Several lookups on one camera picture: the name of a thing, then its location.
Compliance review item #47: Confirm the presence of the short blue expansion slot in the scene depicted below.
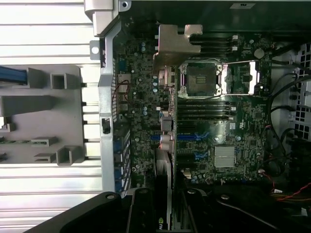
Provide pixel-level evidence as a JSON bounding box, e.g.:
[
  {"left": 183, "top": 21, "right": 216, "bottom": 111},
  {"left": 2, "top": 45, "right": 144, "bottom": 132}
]
[{"left": 177, "top": 150, "right": 210, "bottom": 163}]

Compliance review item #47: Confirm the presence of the silver chipset heat sink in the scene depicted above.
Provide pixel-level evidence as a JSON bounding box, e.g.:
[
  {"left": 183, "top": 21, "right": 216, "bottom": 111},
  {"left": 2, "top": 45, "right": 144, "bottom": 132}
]
[{"left": 213, "top": 145, "right": 236, "bottom": 168}]

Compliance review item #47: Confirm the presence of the black open PC case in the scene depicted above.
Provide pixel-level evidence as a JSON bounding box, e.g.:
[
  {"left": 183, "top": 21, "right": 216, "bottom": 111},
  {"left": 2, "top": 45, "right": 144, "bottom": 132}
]
[{"left": 84, "top": 0, "right": 311, "bottom": 233}]

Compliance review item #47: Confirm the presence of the long blue expansion slot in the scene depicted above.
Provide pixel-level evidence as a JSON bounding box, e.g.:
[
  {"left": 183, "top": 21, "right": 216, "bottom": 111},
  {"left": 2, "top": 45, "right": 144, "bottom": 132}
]
[{"left": 150, "top": 132, "right": 210, "bottom": 144}]

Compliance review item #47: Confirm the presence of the green motherboard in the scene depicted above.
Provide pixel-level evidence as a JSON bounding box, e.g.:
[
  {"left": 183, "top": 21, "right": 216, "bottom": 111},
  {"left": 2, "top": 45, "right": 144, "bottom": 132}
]
[{"left": 114, "top": 17, "right": 274, "bottom": 192}]

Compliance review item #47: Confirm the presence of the black RAM slot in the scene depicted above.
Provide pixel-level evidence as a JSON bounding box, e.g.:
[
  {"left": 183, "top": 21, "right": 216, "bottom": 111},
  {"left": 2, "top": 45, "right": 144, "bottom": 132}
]
[
  {"left": 201, "top": 43, "right": 239, "bottom": 49},
  {"left": 178, "top": 110, "right": 236, "bottom": 117},
  {"left": 201, "top": 38, "right": 239, "bottom": 44},
  {"left": 201, "top": 33, "right": 239, "bottom": 40},
  {"left": 201, "top": 47, "right": 239, "bottom": 53},
  {"left": 178, "top": 115, "right": 236, "bottom": 121},
  {"left": 178, "top": 100, "right": 236, "bottom": 106}
]

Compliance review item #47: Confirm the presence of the grey plastic parts rack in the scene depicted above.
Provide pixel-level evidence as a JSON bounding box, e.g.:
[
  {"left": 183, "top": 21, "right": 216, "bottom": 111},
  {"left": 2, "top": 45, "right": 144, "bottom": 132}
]
[{"left": 0, "top": 64, "right": 85, "bottom": 168}]

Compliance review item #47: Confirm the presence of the green RAM stick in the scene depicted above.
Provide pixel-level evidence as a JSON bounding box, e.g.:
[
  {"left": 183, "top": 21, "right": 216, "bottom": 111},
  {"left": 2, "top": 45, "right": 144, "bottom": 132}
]
[{"left": 0, "top": 138, "right": 34, "bottom": 146}]

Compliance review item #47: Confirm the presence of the CPU socket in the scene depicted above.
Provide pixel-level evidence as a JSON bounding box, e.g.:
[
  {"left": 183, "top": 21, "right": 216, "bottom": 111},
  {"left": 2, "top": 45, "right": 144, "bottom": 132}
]
[{"left": 178, "top": 62, "right": 223, "bottom": 98}]

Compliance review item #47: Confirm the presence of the metal socket cover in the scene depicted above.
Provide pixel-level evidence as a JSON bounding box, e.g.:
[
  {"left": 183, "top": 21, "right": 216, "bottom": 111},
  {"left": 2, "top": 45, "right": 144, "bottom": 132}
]
[{"left": 225, "top": 60, "right": 262, "bottom": 96}]

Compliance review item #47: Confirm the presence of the perforated metal disk bay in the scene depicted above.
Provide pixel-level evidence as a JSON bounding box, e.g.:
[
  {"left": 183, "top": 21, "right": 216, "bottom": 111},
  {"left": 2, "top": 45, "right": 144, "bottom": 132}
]
[{"left": 290, "top": 41, "right": 311, "bottom": 143}]

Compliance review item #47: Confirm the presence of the hard disk in blue caddy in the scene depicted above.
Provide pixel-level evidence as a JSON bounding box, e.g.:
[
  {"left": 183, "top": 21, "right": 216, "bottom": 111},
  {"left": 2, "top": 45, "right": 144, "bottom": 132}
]
[{"left": 0, "top": 68, "right": 29, "bottom": 86}]

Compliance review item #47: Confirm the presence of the red wire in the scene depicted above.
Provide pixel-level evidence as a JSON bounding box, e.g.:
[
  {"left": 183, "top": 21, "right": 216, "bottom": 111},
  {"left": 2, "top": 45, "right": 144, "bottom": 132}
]
[{"left": 271, "top": 182, "right": 311, "bottom": 202}]

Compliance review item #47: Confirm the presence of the black wire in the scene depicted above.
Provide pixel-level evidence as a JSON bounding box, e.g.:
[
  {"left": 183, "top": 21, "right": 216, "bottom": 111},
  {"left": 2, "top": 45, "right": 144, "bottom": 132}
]
[{"left": 269, "top": 72, "right": 300, "bottom": 185}]

